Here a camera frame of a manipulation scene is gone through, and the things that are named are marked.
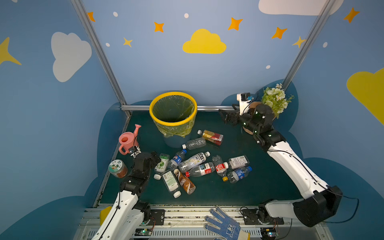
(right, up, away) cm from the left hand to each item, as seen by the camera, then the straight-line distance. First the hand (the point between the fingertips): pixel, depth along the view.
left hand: (152, 155), depth 80 cm
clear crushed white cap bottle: (+23, +4, +20) cm, 30 cm away
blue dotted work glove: (+40, -34, -10) cm, 53 cm away
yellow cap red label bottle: (+39, -8, +6) cm, 40 cm away
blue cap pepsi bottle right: (+48, -12, +4) cm, 50 cm away
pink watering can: (-17, +7, +10) cm, 22 cm away
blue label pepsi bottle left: (+10, -8, +13) cm, 18 cm away
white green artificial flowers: (+72, +33, +8) cm, 80 cm away
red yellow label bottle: (+37, +8, +20) cm, 43 cm away
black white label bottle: (+22, -5, +8) cm, 24 cm away
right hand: (+39, +27, -11) cm, 49 cm away
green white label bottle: (+4, -8, +8) cm, 12 cm away
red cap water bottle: (+27, -10, +5) cm, 29 cm away
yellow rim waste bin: (+9, +24, +16) cm, 31 cm away
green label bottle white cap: (+11, -16, +2) cm, 19 cm away
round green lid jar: (-20, -8, +2) cm, 21 cm away
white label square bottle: (+50, -6, +10) cm, 51 cm away
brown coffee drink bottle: (+19, -16, -1) cm, 25 cm away
